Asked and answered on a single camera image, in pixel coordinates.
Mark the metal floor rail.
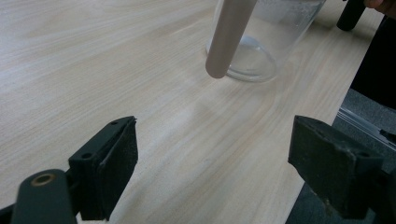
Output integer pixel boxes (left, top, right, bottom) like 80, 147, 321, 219
336, 106, 396, 148

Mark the black rail bracket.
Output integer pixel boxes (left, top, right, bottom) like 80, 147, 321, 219
378, 128, 396, 145

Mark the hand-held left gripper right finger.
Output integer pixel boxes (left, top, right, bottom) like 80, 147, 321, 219
288, 115, 386, 220

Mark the clear glass jar with handle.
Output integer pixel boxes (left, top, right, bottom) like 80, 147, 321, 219
205, 0, 327, 83

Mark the black curtain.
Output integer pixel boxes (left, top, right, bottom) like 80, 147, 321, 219
349, 15, 396, 110

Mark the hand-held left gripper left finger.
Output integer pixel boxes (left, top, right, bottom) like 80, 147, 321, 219
68, 116, 139, 222

